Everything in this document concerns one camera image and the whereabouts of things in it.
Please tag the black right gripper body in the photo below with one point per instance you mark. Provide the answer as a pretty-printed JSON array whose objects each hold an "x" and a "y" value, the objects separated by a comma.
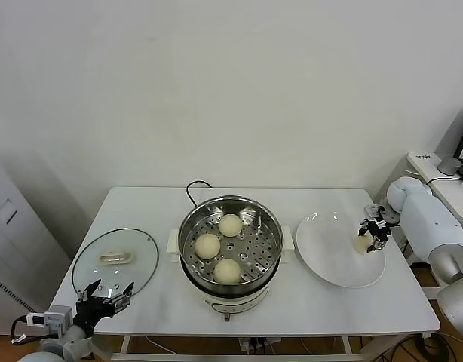
[{"x": 378, "y": 228}]

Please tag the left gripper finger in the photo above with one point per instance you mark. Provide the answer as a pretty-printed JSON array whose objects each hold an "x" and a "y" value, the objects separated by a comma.
[
  {"x": 89, "y": 291},
  {"x": 122, "y": 301}
]

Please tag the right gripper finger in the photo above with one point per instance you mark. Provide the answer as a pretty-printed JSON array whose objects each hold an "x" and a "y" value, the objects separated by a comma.
[
  {"x": 363, "y": 229},
  {"x": 378, "y": 244}
]

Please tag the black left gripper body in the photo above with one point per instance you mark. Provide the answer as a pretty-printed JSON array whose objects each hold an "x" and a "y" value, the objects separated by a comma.
[{"x": 92, "y": 311}]

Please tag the white steamed baozi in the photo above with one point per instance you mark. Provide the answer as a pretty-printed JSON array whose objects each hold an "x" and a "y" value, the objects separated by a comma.
[
  {"x": 362, "y": 245},
  {"x": 227, "y": 270},
  {"x": 207, "y": 246},
  {"x": 230, "y": 225}
]

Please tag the round glass pot lid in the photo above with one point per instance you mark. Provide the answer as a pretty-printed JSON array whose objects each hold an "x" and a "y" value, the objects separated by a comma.
[{"x": 141, "y": 256}]

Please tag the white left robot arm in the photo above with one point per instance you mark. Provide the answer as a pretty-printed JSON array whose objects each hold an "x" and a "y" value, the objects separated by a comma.
[{"x": 73, "y": 339}]

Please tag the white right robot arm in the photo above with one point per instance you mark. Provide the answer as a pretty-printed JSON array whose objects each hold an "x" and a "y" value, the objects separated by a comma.
[{"x": 427, "y": 218}]

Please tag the perforated steel steamer basket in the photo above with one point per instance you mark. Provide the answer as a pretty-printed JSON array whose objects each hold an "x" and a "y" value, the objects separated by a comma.
[{"x": 261, "y": 234}]

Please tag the white round plate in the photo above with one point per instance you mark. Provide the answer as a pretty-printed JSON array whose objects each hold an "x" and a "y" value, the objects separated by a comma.
[{"x": 325, "y": 252}]

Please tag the white side desk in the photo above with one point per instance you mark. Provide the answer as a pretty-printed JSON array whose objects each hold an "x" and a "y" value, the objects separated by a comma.
[{"x": 424, "y": 162}]

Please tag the white metal cabinet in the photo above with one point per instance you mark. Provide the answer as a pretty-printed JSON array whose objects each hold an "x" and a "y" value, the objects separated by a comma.
[{"x": 13, "y": 245}]

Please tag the grey round desk gadget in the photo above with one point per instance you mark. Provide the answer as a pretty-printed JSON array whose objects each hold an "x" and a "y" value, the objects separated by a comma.
[{"x": 449, "y": 166}]

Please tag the white rectangular table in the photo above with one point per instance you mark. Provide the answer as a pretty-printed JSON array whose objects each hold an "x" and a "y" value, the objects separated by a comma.
[{"x": 141, "y": 203}]

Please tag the white electric cooker base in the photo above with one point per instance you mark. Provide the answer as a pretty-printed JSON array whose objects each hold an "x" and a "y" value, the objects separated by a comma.
[{"x": 235, "y": 303}]

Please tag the white power strip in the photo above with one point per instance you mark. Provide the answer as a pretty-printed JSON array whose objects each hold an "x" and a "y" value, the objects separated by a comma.
[{"x": 250, "y": 345}]

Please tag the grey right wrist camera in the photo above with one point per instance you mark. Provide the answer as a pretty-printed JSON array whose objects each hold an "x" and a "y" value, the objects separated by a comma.
[{"x": 373, "y": 211}]

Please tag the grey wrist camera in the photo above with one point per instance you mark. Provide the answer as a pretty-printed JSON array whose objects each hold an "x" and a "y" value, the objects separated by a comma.
[
  {"x": 58, "y": 318},
  {"x": 373, "y": 211}
]

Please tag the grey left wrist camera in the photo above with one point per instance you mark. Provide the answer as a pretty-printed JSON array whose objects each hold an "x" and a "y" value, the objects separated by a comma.
[{"x": 58, "y": 318}]

